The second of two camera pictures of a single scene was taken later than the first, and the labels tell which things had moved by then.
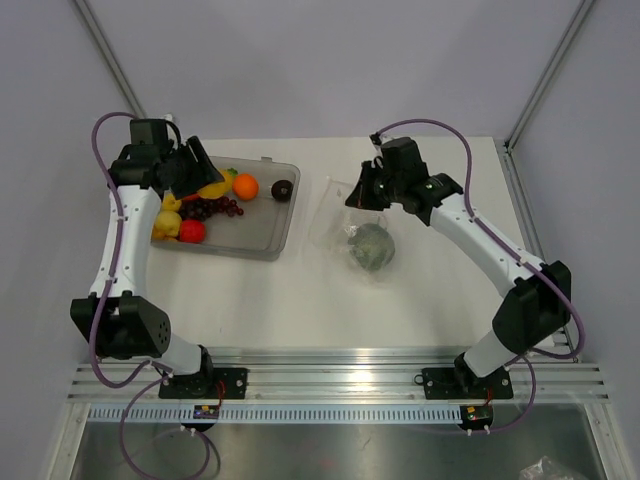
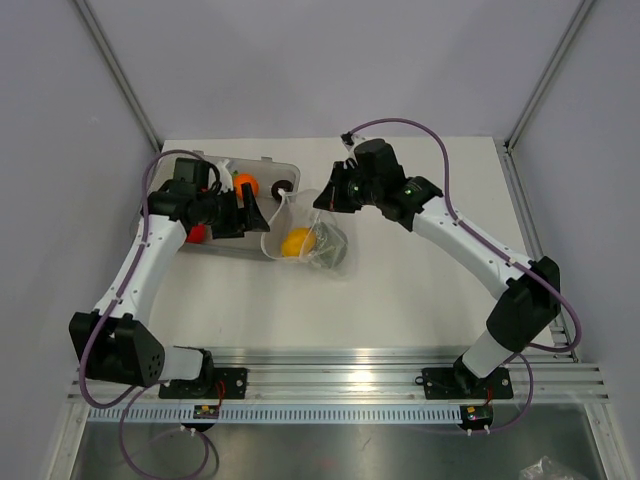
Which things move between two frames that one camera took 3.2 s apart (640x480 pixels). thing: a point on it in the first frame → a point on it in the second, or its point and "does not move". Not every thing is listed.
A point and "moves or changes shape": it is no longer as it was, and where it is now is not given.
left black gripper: x=202 y=173 → x=240 y=220
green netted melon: x=372 y=246 → x=332 y=244
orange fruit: x=245 y=186 does not move
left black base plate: x=213 y=383 does not move
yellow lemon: x=217 y=190 moves or changes shape
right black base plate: x=463 y=383 does not move
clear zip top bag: x=358 y=238 → x=305 y=228
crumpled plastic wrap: x=546 y=469 does not move
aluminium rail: x=344 y=375 does not move
